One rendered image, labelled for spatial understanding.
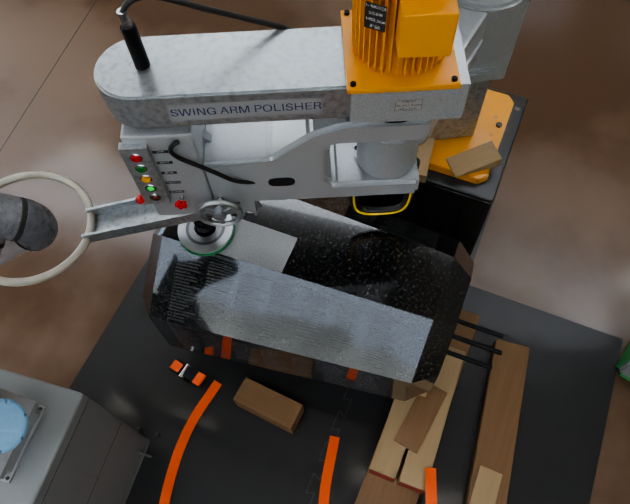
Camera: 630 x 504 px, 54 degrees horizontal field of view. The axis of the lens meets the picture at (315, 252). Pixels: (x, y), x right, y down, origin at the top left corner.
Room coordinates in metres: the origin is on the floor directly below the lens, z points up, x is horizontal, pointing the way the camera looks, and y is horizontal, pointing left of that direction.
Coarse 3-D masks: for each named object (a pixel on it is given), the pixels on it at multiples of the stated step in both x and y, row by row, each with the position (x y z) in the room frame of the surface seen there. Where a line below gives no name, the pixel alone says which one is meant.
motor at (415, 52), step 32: (384, 0) 1.09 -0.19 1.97; (416, 0) 1.05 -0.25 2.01; (448, 0) 1.04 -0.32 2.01; (352, 32) 1.17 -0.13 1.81; (384, 32) 1.04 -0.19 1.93; (416, 32) 1.00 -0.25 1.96; (448, 32) 1.00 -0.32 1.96; (352, 64) 1.12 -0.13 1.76; (384, 64) 1.08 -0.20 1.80; (416, 64) 1.07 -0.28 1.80; (448, 64) 1.10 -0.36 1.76
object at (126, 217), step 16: (96, 208) 1.25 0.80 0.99; (112, 208) 1.25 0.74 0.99; (128, 208) 1.25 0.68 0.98; (144, 208) 1.23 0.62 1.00; (96, 224) 1.21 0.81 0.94; (112, 224) 1.19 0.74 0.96; (128, 224) 1.15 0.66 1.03; (144, 224) 1.13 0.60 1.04; (160, 224) 1.13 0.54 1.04; (176, 224) 1.13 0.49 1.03; (96, 240) 1.14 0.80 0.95
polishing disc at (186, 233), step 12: (228, 216) 1.23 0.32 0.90; (180, 228) 1.19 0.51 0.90; (192, 228) 1.19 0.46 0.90; (216, 228) 1.18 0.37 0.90; (228, 228) 1.18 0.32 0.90; (180, 240) 1.14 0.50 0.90; (192, 240) 1.14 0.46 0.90; (204, 240) 1.13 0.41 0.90; (216, 240) 1.13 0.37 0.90; (228, 240) 1.13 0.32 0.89; (204, 252) 1.08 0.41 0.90
